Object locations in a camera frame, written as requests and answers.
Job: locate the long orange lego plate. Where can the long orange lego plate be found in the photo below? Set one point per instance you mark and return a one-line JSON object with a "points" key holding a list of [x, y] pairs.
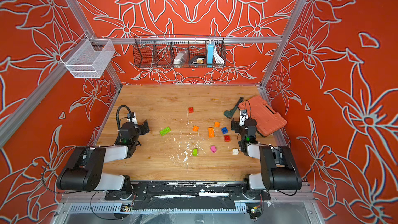
{"points": [[211, 132]]}

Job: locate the black wire basket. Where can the black wire basket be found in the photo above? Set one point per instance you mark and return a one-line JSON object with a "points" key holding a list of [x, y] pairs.
{"points": [[160, 52]]}

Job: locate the small green lego brick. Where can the small green lego brick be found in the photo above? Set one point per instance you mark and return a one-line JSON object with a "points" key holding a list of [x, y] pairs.
{"points": [[195, 152]]}

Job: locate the pink lego brick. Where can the pink lego brick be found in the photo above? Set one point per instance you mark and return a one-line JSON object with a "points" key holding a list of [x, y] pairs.
{"points": [[213, 149]]}

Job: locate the white lego brick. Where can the white lego brick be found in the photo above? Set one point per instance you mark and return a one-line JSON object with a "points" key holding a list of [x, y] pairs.
{"points": [[235, 151]]}

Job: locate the red plastic tool case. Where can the red plastic tool case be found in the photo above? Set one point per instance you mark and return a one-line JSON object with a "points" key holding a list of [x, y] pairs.
{"points": [[269, 121]]}

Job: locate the black small box in basket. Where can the black small box in basket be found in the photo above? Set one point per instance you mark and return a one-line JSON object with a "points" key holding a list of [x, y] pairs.
{"points": [[197, 60]]}

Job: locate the clear plastic bin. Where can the clear plastic bin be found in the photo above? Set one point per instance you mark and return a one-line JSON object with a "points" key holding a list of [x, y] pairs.
{"points": [[89, 58]]}

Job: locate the blue lego brick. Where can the blue lego brick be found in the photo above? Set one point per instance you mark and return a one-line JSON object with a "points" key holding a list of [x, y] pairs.
{"points": [[224, 130]]}

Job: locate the long green lego plate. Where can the long green lego plate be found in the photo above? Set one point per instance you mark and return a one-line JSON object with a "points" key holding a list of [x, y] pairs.
{"points": [[165, 131]]}

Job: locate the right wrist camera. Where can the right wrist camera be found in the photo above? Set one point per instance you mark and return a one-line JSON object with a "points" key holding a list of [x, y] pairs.
{"points": [[243, 115]]}

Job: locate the plastic bag in basket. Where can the plastic bag in basket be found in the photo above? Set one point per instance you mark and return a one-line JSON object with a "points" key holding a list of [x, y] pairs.
{"points": [[180, 59]]}

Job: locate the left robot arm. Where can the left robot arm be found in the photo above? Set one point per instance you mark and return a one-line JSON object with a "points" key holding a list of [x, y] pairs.
{"points": [[84, 169]]}

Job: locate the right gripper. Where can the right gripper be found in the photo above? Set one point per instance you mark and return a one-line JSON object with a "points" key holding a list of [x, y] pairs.
{"points": [[237, 124]]}

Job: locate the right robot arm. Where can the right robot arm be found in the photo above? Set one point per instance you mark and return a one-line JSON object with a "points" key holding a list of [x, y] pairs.
{"points": [[278, 170]]}

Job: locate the dark green clamp tool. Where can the dark green clamp tool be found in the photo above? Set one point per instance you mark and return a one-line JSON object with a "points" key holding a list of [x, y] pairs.
{"points": [[230, 113]]}

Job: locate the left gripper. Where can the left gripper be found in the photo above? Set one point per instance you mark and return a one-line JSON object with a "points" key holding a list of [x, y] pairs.
{"points": [[141, 130]]}

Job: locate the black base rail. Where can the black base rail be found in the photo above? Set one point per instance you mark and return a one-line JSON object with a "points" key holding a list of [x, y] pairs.
{"points": [[190, 196]]}

